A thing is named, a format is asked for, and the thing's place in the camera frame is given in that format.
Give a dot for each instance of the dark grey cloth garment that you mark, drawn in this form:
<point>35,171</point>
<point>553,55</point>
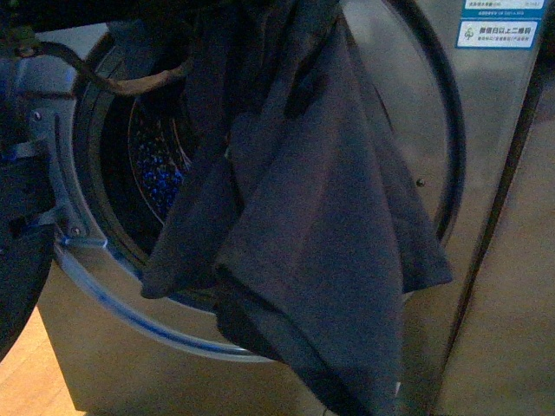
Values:
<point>299,212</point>

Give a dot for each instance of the grey cabinet beside washer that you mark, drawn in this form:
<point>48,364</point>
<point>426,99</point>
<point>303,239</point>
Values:
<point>503,357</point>

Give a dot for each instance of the blue white energy label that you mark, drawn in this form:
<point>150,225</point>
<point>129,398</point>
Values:
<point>503,9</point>

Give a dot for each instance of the black washing machine door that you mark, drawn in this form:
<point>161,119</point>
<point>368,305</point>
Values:
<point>27,243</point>

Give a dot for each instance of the grey front-load washing machine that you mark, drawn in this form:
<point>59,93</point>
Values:
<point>102,85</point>

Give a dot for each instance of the white blue info label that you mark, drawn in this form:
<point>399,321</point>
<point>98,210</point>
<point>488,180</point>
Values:
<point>496,34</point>

